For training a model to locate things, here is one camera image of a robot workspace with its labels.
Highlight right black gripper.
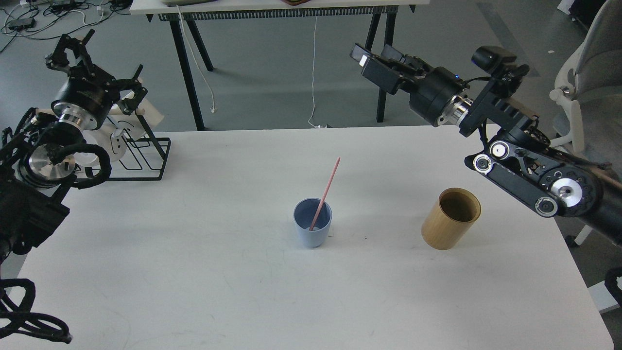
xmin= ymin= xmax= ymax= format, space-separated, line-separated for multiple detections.
xmin=349 ymin=44 xmax=473 ymax=127

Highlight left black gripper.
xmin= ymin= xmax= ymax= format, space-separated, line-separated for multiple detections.
xmin=45 ymin=29 xmax=148 ymax=130

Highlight blue plastic cup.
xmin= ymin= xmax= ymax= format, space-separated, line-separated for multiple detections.
xmin=293 ymin=198 xmax=333 ymax=248

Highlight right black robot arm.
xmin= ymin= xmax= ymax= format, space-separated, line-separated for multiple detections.
xmin=349 ymin=44 xmax=622 ymax=246

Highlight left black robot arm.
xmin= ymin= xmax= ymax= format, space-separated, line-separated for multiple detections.
xmin=0 ymin=29 xmax=147 ymax=261

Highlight background table black legs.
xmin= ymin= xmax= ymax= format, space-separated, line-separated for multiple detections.
xmin=129 ymin=0 xmax=429 ymax=131

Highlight bamboo cylinder holder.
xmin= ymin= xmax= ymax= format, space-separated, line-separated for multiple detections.
xmin=421 ymin=188 xmax=482 ymax=250

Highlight white office chair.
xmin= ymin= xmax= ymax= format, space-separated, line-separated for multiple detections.
xmin=549 ymin=0 xmax=622 ymax=248

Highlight floor cables and adapters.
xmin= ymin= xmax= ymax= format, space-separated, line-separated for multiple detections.
xmin=0 ymin=0 xmax=133 ymax=55

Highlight black wire cup rack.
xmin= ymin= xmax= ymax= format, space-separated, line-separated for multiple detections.
xmin=69 ymin=108 xmax=172 ymax=182

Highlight white hanging cable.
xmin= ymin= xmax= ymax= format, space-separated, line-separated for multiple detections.
xmin=307 ymin=17 xmax=333 ymax=130

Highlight white hanging rope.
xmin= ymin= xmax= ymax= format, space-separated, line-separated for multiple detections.
xmin=176 ymin=6 xmax=217 ymax=115

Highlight black cable loop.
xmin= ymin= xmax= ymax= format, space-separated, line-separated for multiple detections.
xmin=0 ymin=278 xmax=73 ymax=345

